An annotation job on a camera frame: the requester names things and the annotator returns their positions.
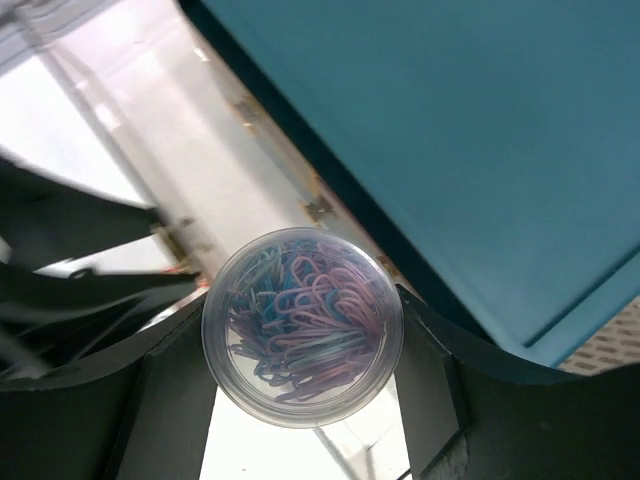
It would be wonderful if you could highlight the clear jar of paper clips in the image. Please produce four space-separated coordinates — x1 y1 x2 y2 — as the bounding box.
201 227 404 429

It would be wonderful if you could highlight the aluminium frame rail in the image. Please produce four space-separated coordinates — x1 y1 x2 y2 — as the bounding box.
1 0 117 79

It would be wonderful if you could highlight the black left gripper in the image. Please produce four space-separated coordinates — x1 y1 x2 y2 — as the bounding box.
1 154 197 380

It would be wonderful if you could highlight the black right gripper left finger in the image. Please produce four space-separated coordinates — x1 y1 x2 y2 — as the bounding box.
1 298 216 479

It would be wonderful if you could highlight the white perforated file organizer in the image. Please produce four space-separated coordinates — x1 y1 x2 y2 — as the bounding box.
559 297 640 376

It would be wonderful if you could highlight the teal desktop drawer cabinet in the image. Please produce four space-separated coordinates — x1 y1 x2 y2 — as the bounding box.
181 1 639 366

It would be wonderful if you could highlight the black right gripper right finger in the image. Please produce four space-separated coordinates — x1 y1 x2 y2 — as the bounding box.
395 290 639 479

